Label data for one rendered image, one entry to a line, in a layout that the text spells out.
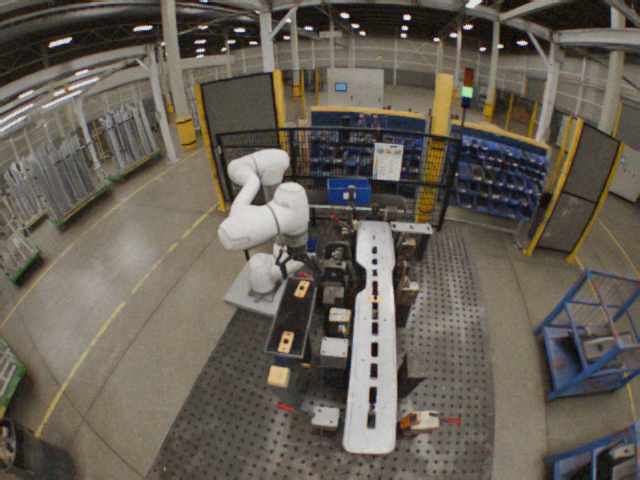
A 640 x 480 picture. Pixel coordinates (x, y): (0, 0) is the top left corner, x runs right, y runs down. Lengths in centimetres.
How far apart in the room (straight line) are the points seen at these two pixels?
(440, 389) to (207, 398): 121
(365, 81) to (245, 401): 741
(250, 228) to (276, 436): 97
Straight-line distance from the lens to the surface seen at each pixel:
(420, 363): 107
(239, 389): 140
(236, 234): 70
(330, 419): 92
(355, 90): 763
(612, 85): 821
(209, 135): 370
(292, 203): 73
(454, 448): 140
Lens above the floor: 197
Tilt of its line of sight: 39 degrees down
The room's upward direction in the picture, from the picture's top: 3 degrees counter-clockwise
